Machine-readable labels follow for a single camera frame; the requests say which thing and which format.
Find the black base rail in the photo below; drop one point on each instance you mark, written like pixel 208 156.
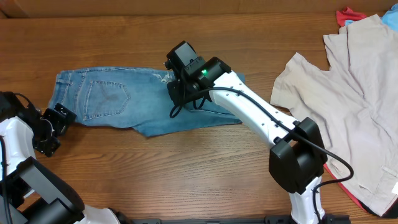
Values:
pixel 280 219

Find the beige shirt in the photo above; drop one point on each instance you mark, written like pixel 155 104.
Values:
pixel 354 104

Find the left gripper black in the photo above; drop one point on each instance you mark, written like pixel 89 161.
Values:
pixel 60 124

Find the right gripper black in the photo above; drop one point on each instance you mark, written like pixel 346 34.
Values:
pixel 173 88

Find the light blue cloth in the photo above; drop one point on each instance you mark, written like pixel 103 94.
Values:
pixel 390 19

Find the blue denim jeans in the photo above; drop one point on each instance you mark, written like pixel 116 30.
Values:
pixel 128 97

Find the red cloth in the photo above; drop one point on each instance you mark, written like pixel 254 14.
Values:
pixel 347 16

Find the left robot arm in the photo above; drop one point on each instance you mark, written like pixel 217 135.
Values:
pixel 31 193

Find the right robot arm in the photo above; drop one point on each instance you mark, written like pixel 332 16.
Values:
pixel 295 158

